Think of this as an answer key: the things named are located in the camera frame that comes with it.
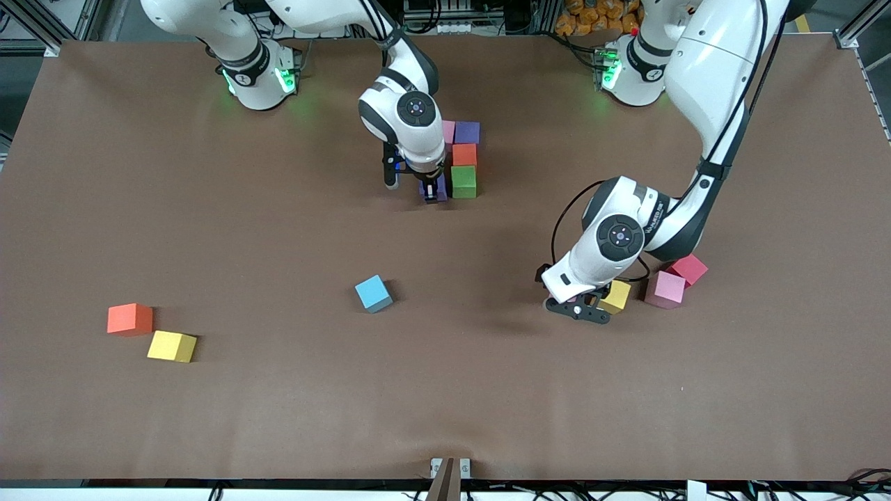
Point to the large table cover sheet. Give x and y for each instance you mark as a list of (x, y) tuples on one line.
[(445, 403)]

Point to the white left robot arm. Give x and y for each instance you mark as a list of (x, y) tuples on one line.
[(710, 62)]

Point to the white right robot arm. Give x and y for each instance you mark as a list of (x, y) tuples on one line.
[(411, 132)]

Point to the red foam block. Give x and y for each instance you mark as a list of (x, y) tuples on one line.
[(690, 267)]

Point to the mauve pink foam block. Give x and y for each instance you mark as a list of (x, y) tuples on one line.
[(449, 132)]

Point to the yellow foam block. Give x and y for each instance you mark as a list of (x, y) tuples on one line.
[(618, 298), (172, 346)]

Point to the purple foam block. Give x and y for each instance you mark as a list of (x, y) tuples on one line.
[(444, 189), (468, 132)]

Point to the bag of orange items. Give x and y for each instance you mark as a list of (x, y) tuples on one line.
[(592, 17)]

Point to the green foam block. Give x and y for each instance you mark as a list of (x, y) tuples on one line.
[(464, 182)]

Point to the white electronics box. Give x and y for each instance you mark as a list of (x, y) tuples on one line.
[(438, 26)]

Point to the metal edge bracket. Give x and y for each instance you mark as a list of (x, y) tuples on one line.
[(465, 467)]

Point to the blue foam block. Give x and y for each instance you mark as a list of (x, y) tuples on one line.
[(374, 293)]

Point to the aluminium frame rail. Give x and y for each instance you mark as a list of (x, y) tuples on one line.
[(83, 17)]

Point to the orange foam block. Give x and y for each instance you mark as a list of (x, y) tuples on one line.
[(129, 319), (465, 154)]

